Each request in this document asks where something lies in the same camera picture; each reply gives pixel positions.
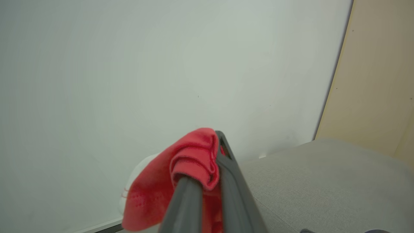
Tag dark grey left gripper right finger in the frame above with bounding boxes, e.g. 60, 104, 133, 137
214, 130, 269, 233

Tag white and dark baseboard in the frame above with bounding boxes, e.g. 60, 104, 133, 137
74, 218, 125, 233

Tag beige wooden panel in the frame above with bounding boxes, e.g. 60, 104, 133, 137
313, 0, 414, 169

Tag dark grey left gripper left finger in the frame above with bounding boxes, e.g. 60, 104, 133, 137
158, 175, 204, 233

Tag red cloth garment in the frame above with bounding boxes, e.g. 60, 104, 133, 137
122, 128, 224, 233

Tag grey fabric sofa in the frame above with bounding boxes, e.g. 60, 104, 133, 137
239, 139, 414, 233

